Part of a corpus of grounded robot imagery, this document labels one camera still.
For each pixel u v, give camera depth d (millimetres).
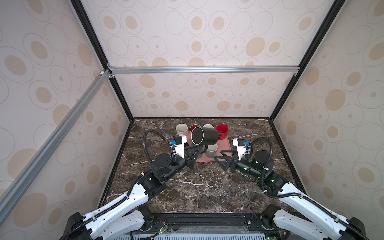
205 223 748
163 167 494
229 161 595
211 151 900
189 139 648
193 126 1038
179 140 561
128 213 593
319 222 442
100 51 817
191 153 590
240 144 616
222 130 1066
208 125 1033
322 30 748
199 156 970
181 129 1023
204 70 882
